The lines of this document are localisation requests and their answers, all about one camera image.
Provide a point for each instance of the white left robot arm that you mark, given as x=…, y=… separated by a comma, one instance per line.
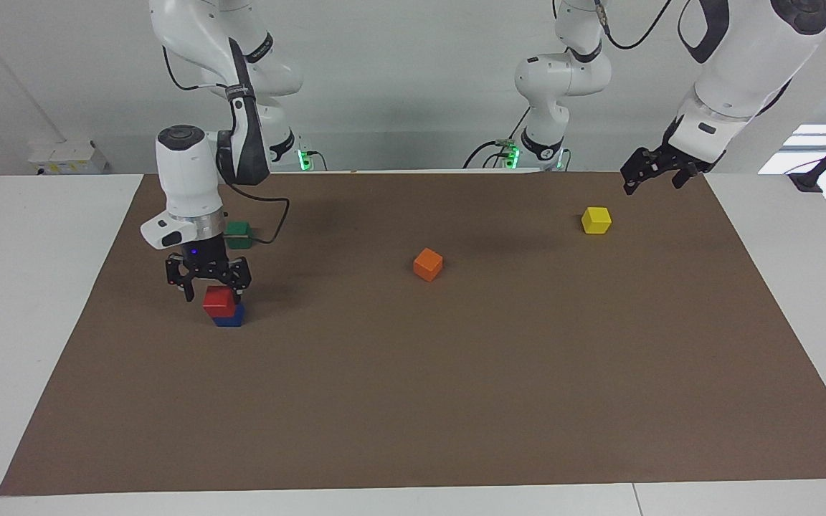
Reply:
x=743, y=64

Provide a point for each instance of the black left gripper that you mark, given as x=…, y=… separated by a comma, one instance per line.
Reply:
x=660, y=161

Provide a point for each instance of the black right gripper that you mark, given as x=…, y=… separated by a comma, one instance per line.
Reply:
x=206, y=265

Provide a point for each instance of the orange wooden block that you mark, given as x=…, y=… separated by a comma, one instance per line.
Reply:
x=428, y=265

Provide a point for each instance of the brown paper table mat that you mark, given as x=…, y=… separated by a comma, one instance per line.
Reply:
x=413, y=387

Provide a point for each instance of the yellow wooden block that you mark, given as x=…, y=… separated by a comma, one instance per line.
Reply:
x=596, y=221

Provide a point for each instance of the green wooden block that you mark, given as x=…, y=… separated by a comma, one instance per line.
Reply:
x=239, y=235

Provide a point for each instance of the red wooden block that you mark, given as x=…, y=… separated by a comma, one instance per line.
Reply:
x=219, y=302

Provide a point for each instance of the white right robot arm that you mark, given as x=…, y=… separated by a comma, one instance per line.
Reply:
x=187, y=172

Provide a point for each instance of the white cardboard box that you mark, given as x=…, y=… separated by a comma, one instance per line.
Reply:
x=65, y=156

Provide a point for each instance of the blue wooden block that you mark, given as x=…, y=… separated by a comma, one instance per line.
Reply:
x=230, y=320

